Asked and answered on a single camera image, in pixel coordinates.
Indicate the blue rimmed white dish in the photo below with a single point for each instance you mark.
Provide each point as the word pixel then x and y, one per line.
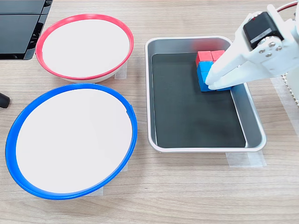
pixel 70 140

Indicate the white mesh grip mat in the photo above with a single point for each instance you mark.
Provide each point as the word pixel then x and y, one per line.
pixel 285 80

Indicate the black rounded foot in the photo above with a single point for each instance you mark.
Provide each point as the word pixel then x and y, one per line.
pixel 4 100

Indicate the translucent tape strip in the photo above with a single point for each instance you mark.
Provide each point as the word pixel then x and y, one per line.
pixel 99 192
pixel 122 72
pixel 125 168
pixel 240 161

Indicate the red wooden cube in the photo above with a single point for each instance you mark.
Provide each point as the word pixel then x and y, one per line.
pixel 217 54
pixel 202 57

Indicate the silver metal tray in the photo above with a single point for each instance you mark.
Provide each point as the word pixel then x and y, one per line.
pixel 252 121

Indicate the black glossy device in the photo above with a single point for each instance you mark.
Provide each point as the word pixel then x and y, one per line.
pixel 16 32

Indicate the red rimmed white dish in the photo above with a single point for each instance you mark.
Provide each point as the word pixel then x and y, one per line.
pixel 86 46

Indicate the black tray liner mat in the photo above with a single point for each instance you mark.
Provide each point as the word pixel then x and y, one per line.
pixel 187 112

